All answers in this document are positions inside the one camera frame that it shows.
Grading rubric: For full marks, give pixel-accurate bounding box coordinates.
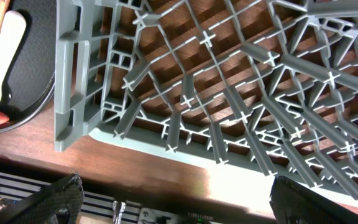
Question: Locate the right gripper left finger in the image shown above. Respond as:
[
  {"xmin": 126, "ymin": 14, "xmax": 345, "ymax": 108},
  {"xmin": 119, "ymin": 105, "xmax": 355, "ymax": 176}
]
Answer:
[{"xmin": 0, "ymin": 174, "xmax": 84, "ymax": 223}]

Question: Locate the grey dishwasher rack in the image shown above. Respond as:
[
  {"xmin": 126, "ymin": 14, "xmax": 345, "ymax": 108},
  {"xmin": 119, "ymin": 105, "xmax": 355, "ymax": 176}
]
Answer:
[{"xmin": 54, "ymin": 1, "xmax": 358, "ymax": 206}]

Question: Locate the white plastic fork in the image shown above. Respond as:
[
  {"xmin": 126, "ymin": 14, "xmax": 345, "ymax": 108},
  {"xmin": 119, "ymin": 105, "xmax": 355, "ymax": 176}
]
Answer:
[{"xmin": 0, "ymin": 11, "xmax": 27, "ymax": 102}]

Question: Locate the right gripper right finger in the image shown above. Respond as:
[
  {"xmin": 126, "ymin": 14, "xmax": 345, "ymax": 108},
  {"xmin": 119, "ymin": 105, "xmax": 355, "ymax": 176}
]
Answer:
[{"xmin": 270, "ymin": 175, "xmax": 358, "ymax": 224}]

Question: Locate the round black serving tray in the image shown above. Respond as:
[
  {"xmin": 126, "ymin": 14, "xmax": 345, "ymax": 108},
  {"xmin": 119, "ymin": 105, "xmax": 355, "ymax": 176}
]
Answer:
[{"xmin": 0, "ymin": 0, "xmax": 57, "ymax": 133}]

